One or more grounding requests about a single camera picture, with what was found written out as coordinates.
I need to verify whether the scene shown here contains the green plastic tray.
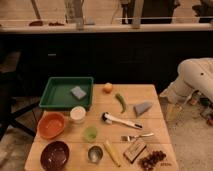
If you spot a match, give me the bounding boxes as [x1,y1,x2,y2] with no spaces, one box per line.
[39,77,93,110]

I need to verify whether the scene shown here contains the white paper cup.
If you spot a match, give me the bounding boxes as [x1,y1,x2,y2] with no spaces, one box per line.
[70,106,86,124]

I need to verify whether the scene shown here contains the small green cup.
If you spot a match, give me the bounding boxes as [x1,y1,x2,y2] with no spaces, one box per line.
[83,126,98,142]

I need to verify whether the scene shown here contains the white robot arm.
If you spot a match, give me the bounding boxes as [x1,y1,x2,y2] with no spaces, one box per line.
[160,58,213,104]

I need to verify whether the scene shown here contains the metal fork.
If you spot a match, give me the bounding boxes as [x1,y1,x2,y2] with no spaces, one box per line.
[121,133,154,142]

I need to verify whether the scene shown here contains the orange fruit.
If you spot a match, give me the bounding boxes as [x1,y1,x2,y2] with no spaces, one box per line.
[103,83,113,93]

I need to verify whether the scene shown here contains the grey wedge block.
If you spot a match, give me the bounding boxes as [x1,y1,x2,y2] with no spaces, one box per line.
[133,102,153,117]

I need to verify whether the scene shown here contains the dark red bowl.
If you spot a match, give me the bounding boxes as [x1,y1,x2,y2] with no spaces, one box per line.
[40,141,69,171]

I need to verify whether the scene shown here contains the grey sponge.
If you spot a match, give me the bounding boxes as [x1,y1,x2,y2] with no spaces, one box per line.
[71,86,86,100]

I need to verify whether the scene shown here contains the orange bowl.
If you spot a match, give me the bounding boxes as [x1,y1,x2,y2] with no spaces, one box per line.
[37,112,66,139]

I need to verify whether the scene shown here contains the small metal cup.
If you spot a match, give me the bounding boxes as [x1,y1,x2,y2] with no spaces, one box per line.
[88,146,103,163]

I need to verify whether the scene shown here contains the wooden board eraser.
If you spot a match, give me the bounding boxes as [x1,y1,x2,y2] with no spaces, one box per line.
[123,138,146,164]

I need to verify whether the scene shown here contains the bunch of red grapes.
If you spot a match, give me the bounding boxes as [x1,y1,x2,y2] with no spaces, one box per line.
[139,151,166,171]

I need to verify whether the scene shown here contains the white handled dish brush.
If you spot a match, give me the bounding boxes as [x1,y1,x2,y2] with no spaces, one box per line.
[102,112,143,129]

